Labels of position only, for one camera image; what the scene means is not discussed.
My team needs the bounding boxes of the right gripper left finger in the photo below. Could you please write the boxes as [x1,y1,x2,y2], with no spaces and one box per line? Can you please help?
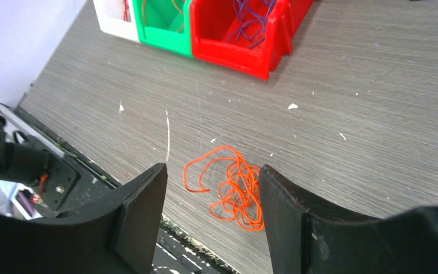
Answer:
[0,163,168,273]

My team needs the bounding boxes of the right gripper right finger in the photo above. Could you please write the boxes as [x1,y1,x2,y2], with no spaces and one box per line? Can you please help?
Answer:
[259,165,438,273]

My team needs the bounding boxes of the orange cable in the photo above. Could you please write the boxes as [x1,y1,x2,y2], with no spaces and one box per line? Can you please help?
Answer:
[141,0,186,34]
[182,145,265,232]

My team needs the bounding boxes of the purple cable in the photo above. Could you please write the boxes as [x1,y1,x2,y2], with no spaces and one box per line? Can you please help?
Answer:
[224,0,278,50]

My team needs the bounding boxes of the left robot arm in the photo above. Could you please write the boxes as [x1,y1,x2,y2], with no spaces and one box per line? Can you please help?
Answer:
[0,116,50,186]

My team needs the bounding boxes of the green plastic bin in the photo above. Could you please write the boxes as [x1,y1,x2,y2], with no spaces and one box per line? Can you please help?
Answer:
[133,0,192,58]

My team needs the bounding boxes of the white plastic bin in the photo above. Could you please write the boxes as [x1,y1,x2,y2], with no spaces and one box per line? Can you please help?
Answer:
[93,0,140,43]

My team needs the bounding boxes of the red plastic bin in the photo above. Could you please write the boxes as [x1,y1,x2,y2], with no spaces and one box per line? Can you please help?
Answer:
[189,0,313,80]

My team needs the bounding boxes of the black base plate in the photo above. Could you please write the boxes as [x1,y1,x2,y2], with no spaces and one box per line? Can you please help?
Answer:
[14,106,237,273]

